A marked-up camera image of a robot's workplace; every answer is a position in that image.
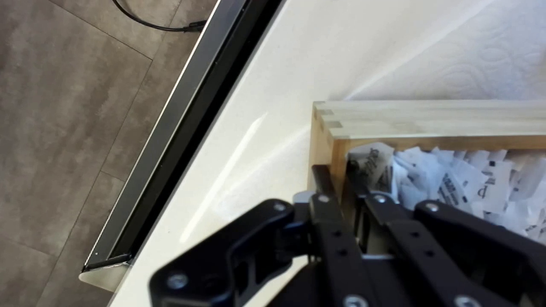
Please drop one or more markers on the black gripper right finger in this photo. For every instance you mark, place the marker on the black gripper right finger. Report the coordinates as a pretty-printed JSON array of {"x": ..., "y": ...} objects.
[{"x": 455, "y": 256}]

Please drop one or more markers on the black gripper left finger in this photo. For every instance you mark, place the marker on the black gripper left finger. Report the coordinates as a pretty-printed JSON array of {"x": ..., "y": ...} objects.
[{"x": 245, "y": 256}]

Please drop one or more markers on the white sweetener packets pile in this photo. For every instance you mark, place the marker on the white sweetener packets pile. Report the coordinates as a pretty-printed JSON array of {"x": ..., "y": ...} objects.
[{"x": 467, "y": 176}]

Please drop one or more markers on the wooden box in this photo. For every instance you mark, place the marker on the wooden box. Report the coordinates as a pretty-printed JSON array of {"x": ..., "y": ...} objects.
[{"x": 427, "y": 120}]

